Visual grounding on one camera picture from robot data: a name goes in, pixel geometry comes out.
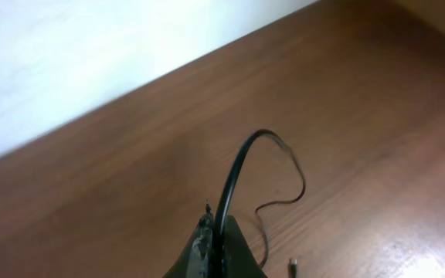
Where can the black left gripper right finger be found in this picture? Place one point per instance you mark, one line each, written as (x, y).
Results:
(238, 258)

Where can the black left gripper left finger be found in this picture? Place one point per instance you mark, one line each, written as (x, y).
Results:
(194, 260)

